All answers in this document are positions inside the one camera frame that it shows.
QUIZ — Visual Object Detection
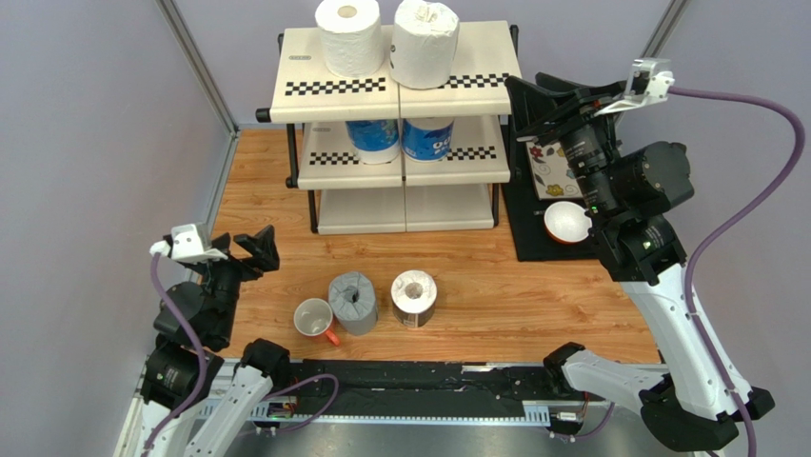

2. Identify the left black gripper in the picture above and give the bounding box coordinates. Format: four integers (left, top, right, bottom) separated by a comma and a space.
190, 224, 280, 343

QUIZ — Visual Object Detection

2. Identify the blue label roll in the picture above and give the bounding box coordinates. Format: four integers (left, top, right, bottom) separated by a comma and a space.
401, 117, 455, 162

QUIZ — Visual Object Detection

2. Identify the grey toilet roll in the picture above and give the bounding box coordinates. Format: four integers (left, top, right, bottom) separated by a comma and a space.
327, 271, 379, 336

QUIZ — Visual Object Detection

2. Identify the blue plastic roll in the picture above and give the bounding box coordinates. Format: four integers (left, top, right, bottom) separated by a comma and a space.
346, 119, 401, 165

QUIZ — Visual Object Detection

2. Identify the brown toilet roll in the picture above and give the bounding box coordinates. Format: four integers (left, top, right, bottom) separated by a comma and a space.
390, 269, 438, 328

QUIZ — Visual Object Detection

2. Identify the plain white toilet roll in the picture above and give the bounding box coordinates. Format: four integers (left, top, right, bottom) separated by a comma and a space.
314, 0, 385, 78

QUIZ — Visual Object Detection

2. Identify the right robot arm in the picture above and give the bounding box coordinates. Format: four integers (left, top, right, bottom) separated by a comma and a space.
505, 68, 775, 452

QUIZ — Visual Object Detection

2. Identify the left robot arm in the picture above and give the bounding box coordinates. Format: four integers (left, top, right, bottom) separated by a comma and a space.
138, 223, 291, 456

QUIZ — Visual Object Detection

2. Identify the cream three-tier checkered shelf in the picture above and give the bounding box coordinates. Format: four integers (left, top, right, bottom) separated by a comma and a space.
256, 21, 521, 235

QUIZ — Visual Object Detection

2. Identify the square floral ceramic plate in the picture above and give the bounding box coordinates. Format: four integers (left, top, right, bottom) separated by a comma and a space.
525, 142, 582, 200

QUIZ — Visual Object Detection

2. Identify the white bowl orange outside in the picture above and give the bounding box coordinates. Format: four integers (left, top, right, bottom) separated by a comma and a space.
543, 201, 592, 245

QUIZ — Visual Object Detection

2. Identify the black cloth placemat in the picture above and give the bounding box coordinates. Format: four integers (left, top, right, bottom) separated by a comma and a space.
501, 142, 598, 262

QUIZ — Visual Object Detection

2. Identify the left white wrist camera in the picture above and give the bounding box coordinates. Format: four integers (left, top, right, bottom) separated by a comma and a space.
149, 223, 227, 264

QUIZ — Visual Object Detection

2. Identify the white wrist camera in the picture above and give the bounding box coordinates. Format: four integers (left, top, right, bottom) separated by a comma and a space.
149, 223, 227, 264
596, 57, 675, 116

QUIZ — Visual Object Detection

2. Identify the white mug orange handle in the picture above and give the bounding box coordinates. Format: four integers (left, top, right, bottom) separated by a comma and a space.
293, 298, 341, 347

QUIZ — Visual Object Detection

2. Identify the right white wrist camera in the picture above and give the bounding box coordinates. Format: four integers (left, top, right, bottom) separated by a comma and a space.
596, 57, 675, 116

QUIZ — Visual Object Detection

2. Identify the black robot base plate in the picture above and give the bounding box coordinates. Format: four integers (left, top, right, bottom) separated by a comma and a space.
270, 359, 601, 421

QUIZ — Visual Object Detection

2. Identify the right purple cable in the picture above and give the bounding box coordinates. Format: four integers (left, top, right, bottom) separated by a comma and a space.
548, 87, 807, 457

